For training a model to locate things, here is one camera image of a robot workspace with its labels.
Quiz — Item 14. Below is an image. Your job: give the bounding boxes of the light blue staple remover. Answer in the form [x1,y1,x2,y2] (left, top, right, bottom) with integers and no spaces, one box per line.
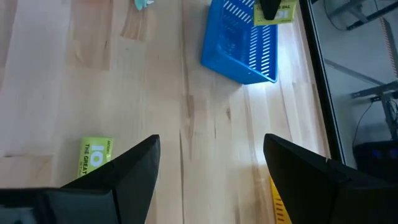
[134,0,155,11]

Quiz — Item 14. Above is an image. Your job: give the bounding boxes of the black device with blue lights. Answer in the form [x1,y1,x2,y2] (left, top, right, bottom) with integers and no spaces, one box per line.
[353,139,398,183]

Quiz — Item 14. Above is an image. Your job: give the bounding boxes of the lime green staples box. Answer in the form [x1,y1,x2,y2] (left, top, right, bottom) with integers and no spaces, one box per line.
[253,0,299,27]
[76,136,114,179]

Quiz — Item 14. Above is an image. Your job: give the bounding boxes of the grey metal table leg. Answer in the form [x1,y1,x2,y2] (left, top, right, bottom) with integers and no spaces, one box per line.
[350,81,398,141]
[326,0,398,32]

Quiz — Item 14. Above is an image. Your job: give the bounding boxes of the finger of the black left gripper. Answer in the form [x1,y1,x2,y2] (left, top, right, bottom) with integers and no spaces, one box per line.
[259,0,282,21]

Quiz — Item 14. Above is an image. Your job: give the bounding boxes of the black metal table frame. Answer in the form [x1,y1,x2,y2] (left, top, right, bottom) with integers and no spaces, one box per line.
[297,0,346,166]

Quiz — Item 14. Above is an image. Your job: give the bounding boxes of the thin black floor cable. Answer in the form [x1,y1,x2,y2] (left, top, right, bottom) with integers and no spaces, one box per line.
[352,101,375,147]

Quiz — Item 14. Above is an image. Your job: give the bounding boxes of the blue plastic basket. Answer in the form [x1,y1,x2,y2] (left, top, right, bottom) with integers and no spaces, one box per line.
[200,0,279,85]

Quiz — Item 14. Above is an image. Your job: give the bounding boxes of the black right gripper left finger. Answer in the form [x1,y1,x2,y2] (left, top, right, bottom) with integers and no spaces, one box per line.
[60,134,161,224]

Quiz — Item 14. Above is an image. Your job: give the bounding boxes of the yellow plastic basket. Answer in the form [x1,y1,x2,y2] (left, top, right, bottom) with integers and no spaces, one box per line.
[269,176,293,224]

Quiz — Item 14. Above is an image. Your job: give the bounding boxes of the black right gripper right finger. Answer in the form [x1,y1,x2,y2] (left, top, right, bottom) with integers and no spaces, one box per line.
[263,133,398,224]

